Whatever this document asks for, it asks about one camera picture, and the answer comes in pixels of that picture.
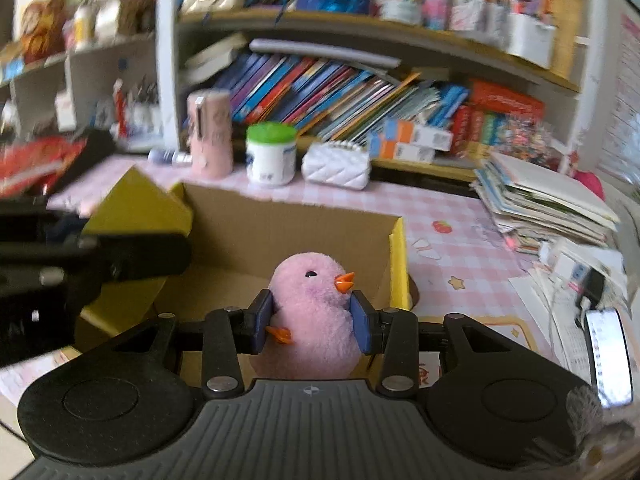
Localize orange plush toy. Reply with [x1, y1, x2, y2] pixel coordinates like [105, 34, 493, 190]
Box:
[20, 0, 68, 63]

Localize red hanging ornament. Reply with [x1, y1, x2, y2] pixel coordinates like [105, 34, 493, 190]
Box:
[114, 80, 128, 138]

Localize small spray bottle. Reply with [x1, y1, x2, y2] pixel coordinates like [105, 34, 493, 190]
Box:
[147, 149, 193, 167]

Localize smartphone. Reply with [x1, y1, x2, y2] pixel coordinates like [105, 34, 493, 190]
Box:
[585, 307, 635, 408]

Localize row of colourful books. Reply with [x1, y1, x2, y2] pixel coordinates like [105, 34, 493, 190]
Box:
[215, 52, 471, 143]

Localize white desk pen cups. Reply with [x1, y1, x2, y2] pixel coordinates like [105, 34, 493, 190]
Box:
[125, 80, 162, 133]

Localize pink checked tablecloth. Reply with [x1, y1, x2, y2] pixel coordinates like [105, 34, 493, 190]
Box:
[47, 155, 556, 356]

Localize white open shelf unit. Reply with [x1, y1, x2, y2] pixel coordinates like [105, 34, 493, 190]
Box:
[0, 30, 161, 136]

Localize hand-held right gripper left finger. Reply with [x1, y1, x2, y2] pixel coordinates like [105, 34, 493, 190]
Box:
[112, 290, 276, 397]

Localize yellow cardboard box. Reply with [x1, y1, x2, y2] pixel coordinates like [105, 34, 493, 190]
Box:
[80, 167, 413, 386]

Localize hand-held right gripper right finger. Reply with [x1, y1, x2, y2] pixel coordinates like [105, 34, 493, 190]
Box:
[348, 291, 506, 397]

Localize brown plush bear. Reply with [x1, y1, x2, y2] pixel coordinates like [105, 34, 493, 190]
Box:
[117, 0, 156, 33]

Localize stack of papers and booklets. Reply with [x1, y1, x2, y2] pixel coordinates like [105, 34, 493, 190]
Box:
[472, 152, 621, 256]

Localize wall poster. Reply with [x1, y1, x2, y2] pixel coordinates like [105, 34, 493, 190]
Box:
[600, 10, 640, 171]

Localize black keyboard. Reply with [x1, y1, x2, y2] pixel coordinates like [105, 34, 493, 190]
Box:
[75, 127, 126, 161]

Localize white quilted purse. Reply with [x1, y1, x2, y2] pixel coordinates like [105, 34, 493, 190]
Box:
[301, 141, 373, 191]

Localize red patterned packet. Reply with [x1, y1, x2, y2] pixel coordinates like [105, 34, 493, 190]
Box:
[0, 137, 88, 196]

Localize pink humidifier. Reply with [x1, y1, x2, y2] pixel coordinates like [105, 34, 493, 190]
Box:
[186, 89, 233, 178]

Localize grey flat folder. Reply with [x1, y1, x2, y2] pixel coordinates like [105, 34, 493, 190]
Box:
[249, 39, 401, 68]

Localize white jar with green lid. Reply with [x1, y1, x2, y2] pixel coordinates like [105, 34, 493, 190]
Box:
[245, 122, 299, 188]

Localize white pen holder boxes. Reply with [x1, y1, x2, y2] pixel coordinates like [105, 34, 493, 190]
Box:
[450, 0, 558, 68]

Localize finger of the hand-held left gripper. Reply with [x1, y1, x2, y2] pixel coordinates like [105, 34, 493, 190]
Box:
[37, 232, 193, 296]

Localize bag of colourful beads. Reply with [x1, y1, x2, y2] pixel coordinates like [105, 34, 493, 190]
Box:
[500, 115, 556, 166]

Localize red box set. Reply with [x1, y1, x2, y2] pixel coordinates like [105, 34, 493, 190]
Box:
[450, 80, 546, 161]

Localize pink chick plush toy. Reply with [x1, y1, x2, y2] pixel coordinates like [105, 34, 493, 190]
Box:
[250, 252, 362, 380]

